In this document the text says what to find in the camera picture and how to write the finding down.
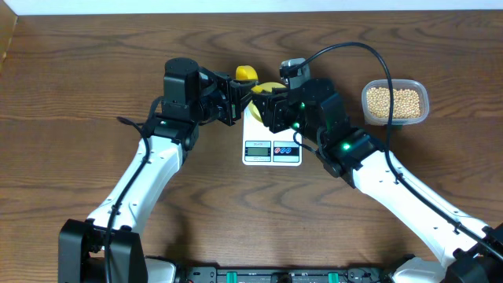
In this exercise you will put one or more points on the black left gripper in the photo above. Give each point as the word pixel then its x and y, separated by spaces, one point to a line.
pixel 231 94

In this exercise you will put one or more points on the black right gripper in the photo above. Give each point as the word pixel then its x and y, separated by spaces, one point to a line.
pixel 277 104

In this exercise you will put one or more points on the yellow measuring scoop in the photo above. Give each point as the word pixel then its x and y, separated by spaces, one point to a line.
pixel 246 73

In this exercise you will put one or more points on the yellow plastic bowl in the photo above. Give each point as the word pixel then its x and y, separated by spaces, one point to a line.
pixel 263 87

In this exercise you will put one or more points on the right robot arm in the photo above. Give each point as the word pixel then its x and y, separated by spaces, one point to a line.
pixel 466 248

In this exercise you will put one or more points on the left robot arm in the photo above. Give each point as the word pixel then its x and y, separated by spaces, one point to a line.
pixel 106 247

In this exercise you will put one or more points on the white digital kitchen scale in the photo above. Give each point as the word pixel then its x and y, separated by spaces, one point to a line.
pixel 264 148

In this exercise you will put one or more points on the pile of soybeans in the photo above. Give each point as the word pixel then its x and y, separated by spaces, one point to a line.
pixel 406 103

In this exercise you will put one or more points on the clear plastic container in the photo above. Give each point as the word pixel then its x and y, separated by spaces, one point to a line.
pixel 397 84

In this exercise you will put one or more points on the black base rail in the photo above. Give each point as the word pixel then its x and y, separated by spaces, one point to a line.
pixel 211 274

